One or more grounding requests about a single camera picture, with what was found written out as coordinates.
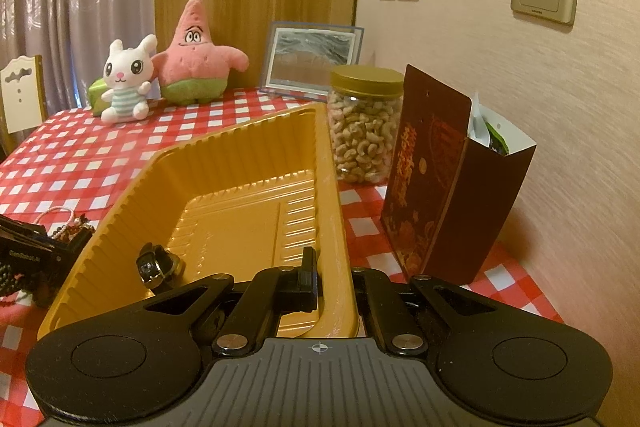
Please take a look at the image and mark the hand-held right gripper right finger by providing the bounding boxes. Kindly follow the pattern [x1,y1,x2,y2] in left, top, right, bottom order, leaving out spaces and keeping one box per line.
[350,267,496,355]

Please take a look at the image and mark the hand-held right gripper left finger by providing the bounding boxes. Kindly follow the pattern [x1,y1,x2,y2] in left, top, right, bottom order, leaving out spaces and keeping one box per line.
[142,247,321,356]

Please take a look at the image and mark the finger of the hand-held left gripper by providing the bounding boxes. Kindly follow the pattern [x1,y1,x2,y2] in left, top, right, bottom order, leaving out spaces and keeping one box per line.
[47,227,96,260]

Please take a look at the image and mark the white pearl bracelet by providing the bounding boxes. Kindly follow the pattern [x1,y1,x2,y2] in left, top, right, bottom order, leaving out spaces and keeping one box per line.
[47,205,93,240]

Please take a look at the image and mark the dark bead bracelet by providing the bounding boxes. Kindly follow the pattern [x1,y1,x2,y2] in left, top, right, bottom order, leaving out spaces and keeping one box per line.
[0,258,41,308]

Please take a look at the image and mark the black watch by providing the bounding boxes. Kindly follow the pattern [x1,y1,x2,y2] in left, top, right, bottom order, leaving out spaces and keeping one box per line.
[136,243,187,293]

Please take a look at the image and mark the yellow plastic tray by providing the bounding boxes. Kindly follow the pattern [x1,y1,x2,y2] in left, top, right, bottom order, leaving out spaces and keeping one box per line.
[36,103,362,342]

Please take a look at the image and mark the red checkered tablecloth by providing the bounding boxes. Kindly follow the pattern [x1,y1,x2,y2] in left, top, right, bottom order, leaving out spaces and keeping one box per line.
[0,87,566,408]

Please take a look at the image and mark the dark red gift box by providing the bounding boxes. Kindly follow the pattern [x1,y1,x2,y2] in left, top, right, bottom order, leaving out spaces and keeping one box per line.
[380,64,538,285]

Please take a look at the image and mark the white wooden chair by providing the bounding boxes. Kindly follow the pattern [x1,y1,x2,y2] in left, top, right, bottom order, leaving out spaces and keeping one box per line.
[0,54,49,158]

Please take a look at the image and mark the green box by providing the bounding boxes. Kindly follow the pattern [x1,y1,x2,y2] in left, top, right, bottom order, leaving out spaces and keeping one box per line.
[87,78,113,116]

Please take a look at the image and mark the cashew jar with gold lid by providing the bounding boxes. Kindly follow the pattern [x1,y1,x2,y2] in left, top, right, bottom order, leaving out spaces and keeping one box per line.
[327,66,405,185]

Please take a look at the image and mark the white rabbit plush toy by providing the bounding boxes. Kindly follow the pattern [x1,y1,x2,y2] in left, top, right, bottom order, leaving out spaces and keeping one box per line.
[100,34,158,124]

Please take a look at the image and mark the dark green packet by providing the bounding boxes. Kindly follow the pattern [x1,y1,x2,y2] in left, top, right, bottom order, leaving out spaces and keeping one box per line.
[482,122,511,155]

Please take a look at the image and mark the white packet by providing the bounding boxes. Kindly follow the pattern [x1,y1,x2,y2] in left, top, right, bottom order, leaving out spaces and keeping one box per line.
[468,93,493,145]

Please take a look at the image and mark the pink starfish plush toy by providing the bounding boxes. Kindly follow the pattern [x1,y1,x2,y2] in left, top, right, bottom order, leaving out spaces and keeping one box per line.
[150,0,250,105]

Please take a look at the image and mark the clear picture frame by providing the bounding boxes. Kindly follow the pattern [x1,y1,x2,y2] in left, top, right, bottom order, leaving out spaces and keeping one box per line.
[260,22,367,102]

